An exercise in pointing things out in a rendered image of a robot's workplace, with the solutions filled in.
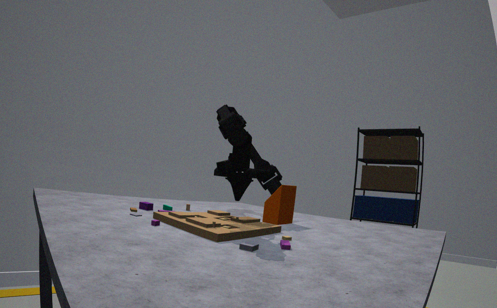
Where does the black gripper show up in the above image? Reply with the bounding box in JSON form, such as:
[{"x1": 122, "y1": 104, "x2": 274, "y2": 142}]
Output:
[{"x1": 214, "y1": 150, "x2": 268, "y2": 201}]

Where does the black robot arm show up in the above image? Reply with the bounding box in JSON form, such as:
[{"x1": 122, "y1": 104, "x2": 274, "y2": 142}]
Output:
[{"x1": 216, "y1": 104, "x2": 282, "y2": 195}]

